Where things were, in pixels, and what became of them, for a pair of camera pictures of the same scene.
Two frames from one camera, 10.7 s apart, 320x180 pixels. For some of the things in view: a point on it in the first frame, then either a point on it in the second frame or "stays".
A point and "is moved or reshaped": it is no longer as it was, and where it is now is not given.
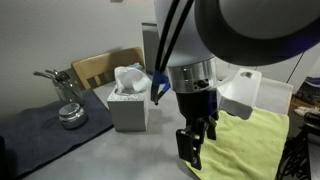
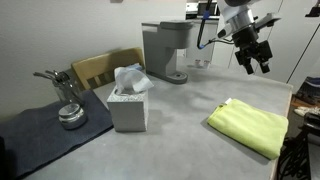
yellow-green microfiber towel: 245,149 is moved or reshaped
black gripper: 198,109 -> 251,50
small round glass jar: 72,116 stays
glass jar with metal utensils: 66,90 stays
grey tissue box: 128,100 stays
